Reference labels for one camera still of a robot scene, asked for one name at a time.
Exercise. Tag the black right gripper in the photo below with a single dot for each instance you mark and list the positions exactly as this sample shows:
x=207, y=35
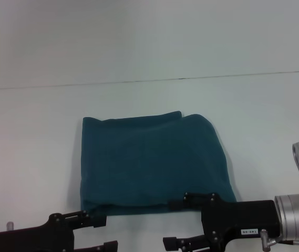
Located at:
x=241, y=223

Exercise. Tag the blue t-shirt with pink print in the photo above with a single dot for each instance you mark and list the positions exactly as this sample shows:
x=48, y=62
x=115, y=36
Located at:
x=149, y=162

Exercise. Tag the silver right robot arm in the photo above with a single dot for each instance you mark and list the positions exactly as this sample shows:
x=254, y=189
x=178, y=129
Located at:
x=296, y=218

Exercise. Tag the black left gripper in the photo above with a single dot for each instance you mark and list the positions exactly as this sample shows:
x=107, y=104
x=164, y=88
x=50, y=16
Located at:
x=33, y=239

